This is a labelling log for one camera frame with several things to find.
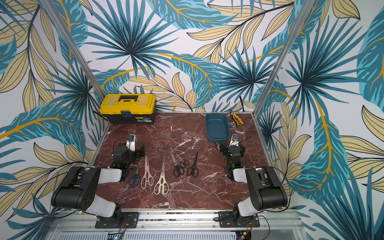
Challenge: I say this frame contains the pink handled kitchen scissors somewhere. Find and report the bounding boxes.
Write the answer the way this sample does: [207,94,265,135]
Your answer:
[141,156,154,189]

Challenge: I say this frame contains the blue handled scissors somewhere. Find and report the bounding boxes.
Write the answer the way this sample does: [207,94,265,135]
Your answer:
[129,160,142,187]

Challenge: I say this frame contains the teal plastic storage box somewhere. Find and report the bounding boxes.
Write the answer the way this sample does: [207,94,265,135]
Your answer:
[206,113,231,145]

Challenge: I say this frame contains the cream handled kitchen scissors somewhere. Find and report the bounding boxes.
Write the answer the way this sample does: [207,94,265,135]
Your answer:
[154,163,169,195]

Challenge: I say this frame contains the black handled scissors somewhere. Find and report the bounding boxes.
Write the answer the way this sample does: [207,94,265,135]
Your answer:
[171,153,185,177]

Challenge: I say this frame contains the all black scissors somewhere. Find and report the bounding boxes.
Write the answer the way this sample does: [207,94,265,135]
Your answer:
[187,153,199,178]

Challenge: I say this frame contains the small black scissors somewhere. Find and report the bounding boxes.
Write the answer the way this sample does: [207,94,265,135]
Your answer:
[176,155,190,168]

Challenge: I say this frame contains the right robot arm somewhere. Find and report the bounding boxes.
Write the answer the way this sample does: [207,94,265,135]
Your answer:
[219,144,290,226]

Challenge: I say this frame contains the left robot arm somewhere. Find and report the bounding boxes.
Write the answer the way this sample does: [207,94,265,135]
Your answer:
[51,145,146,228]

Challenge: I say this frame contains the yellow black toolbox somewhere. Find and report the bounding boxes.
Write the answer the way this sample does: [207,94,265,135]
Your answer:
[100,94,156,124]

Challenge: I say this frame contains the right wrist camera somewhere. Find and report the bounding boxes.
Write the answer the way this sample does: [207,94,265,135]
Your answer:
[229,134,240,147]

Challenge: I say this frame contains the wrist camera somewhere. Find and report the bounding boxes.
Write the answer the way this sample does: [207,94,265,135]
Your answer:
[229,134,240,147]
[126,135,137,152]

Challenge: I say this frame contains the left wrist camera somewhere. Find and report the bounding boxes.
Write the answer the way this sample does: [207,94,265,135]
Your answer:
[126,135,137,152]

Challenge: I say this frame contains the yellow handled pliers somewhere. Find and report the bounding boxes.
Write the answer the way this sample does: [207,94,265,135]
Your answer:
[229,110,244,126]

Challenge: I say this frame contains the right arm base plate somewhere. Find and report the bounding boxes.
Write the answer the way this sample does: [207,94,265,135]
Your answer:
[214,211,260,228]

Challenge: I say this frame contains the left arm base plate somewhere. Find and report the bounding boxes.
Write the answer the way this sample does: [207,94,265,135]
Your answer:
[95,212,139,229]

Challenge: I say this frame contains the aluminium front rail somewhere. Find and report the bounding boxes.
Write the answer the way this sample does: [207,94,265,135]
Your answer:
[44,209,309,240]

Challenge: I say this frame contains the right metal frame post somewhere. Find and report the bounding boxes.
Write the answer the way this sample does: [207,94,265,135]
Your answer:
[253,1,315,118]

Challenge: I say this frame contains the metal frame post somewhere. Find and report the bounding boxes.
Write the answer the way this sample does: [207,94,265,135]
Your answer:
[40,0,106,99]
[253,1,315,118]

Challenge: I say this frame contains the left metal frame post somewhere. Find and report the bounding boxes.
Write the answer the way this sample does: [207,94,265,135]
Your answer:
[40,0,106,99]

